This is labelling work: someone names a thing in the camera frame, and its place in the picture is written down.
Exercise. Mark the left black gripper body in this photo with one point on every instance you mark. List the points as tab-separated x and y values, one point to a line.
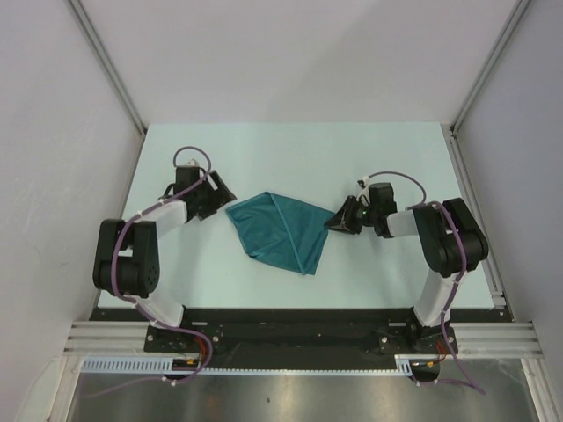
208	200

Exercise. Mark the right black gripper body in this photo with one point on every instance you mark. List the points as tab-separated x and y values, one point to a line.
358	215

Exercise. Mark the teal satin napkin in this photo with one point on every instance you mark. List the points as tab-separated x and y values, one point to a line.
281	232

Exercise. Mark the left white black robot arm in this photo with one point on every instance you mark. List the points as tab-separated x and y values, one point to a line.
127	258

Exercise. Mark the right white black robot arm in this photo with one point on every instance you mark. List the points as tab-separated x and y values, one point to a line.
452	245

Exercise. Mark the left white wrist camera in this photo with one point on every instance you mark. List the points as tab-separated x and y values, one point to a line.
191	162

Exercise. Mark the right aluminium frame post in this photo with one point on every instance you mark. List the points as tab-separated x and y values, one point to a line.
507	33

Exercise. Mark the aluminium frame post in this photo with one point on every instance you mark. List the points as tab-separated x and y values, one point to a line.
98	47
507	33

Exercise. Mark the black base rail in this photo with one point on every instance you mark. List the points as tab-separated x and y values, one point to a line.
306	340

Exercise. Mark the white slotted cable duct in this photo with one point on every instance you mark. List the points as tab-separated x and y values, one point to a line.
286	371

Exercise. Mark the left aluminium frame post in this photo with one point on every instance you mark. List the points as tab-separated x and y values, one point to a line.
98	47

